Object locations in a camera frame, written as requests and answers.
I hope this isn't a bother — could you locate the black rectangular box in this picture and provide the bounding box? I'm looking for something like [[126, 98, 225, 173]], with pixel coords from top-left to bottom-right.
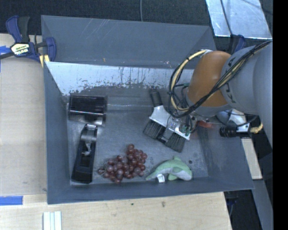
[[67, 94, 108, 127]]

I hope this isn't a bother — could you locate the black cylinder on white bracket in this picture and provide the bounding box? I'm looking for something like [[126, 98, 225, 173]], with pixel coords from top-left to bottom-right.
[[216, 109, 252, 138]]

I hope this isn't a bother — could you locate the grey metal bin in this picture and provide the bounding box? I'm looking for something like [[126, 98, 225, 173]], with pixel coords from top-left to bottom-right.
[[40, 14, 255, 205]]

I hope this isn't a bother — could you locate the pale wood board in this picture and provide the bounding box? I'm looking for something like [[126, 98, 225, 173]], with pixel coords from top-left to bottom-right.
[[0, 56, 48, 197]]

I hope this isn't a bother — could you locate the black tape dispenser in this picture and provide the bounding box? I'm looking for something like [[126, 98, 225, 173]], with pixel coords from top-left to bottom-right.
[[71, 123, 98, 184]]

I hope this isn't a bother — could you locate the green toy dolphin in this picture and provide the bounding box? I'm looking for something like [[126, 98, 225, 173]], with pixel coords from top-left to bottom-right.
[[144, 155, 193, 184]]

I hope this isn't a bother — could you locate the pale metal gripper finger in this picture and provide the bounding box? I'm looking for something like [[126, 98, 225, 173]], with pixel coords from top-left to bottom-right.
[[157, 133, 170, 144], [162, 128, 175, 139]]

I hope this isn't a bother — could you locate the red toy grape bunch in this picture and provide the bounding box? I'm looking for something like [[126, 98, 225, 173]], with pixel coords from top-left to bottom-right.
[[97, 143, 148, 184]]

